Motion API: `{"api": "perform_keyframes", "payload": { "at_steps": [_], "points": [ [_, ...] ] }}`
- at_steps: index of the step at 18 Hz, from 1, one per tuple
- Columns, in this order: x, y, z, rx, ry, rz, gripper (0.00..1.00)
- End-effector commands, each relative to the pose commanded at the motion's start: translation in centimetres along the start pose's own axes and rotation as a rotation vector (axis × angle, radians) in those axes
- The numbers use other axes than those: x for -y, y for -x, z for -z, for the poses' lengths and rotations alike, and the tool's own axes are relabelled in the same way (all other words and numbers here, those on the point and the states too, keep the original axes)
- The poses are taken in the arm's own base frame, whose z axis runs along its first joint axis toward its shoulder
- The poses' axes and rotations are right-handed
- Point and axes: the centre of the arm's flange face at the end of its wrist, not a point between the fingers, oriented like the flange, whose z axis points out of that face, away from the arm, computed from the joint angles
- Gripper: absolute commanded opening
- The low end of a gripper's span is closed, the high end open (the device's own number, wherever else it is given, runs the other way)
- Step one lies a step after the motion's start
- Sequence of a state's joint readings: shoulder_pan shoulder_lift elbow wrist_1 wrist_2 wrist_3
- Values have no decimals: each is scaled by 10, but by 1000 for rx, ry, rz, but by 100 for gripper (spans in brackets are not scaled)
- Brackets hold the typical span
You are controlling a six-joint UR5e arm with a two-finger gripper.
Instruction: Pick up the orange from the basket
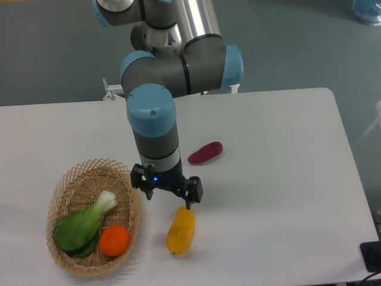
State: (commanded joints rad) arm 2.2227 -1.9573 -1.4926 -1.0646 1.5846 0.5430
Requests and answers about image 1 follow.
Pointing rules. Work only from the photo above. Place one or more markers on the purple sweet potato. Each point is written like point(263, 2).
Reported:
point(206, 153)

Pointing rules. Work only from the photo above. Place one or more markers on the woven wicker basket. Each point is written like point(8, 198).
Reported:
point(79, 188)

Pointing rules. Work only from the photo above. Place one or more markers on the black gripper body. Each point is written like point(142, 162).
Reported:
point(169, 180)

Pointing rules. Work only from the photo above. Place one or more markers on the black device at table edge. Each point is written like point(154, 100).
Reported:
point(370, 252)

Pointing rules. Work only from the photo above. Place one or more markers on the orange fruit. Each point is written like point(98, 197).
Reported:
point(115, 240)

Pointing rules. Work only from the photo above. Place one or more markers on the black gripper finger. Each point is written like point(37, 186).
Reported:
point(142, 178)
point(191, 190)

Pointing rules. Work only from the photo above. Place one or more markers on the green bok choy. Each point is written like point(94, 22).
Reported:
point(78, 233)

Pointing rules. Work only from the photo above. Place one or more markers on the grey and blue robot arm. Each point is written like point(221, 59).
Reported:
point(179, 51)

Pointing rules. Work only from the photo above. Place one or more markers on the blue plastic bag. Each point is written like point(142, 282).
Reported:
point(368, 11)

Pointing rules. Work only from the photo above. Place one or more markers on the yellow bell pepper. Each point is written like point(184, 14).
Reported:
point(181, 232)

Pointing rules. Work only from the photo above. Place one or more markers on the white metal table clamp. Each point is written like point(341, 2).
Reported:
point(112, 91)

